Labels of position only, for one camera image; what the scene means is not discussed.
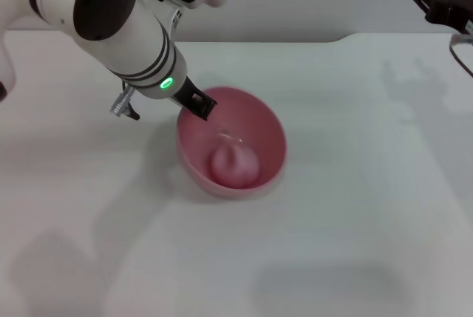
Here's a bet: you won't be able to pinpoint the left arm cable with plug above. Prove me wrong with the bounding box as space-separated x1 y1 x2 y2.
109 79 141 121

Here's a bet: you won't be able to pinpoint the pink bowl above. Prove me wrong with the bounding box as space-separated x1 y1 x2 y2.
175 85 288 200

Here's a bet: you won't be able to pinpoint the silver left camera bracket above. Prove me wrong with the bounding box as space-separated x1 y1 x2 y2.
137 0 186 32

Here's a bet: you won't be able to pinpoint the pink toy peach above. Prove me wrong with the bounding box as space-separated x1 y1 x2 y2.
209 145 260 190

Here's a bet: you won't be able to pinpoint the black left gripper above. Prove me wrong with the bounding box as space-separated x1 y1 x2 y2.
170 76 218 122

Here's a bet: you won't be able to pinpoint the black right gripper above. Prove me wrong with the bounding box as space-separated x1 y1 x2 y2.
410 0 473 36

